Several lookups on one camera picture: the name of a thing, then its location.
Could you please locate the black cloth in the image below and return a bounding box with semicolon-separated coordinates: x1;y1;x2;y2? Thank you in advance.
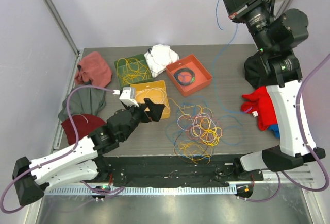
244;51;269;89

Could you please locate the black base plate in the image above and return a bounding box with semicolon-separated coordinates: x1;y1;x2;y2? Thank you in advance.
90;155;263;188

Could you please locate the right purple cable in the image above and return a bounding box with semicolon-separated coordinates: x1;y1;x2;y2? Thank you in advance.
244;0;330;202

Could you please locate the black coiled cable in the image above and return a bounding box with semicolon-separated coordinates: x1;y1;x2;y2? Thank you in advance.
173;68;197;85

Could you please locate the blue cloth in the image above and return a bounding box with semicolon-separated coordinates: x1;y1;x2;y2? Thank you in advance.
268;124;280;139

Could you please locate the white crumpled cloth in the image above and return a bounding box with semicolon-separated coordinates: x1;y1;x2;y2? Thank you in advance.
144;44;179;78

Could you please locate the blue thin cable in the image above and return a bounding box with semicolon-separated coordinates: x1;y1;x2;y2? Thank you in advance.
164;0;248;162

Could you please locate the pink thin cable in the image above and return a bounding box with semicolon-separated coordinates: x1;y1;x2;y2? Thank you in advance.
177;110;217;140

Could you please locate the grey cloth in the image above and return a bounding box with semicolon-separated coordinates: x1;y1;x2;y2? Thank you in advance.
69;88;106;116

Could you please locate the dark red cloth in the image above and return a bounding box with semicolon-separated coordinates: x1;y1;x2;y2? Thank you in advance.
61;114;106;145

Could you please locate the slotted cable duct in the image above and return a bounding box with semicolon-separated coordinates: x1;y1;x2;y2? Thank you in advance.
45;184;237;196

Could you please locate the yellow plastic tray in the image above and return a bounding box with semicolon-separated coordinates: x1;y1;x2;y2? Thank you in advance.
130;80;171;119

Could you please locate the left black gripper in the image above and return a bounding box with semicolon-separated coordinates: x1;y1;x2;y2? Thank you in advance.
121;98;164;141

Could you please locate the right aluminium frame post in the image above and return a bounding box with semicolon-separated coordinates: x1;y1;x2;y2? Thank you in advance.
275;0;293;17

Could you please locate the aluminium frame post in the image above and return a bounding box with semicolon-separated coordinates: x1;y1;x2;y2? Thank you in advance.
29;0;80;56
275;0;293;17

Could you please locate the green plastic tray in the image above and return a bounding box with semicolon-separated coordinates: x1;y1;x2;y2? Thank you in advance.
114;54;154;89

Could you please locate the yellow thin cable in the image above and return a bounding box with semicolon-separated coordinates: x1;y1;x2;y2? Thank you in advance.
115;58;224;164

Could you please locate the left aluminium frame post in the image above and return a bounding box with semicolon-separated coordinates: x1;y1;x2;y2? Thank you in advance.
29;0;80;56

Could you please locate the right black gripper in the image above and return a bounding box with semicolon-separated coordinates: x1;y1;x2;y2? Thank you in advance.
220;0;275;55

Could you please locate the pink cloth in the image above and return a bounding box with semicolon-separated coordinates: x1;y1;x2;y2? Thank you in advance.
74;51;112;88

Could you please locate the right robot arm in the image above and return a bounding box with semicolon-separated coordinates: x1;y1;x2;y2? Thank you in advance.
223;0;326;180

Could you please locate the orange plastic tray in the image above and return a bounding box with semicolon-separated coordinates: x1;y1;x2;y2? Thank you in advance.
166;54;212;97

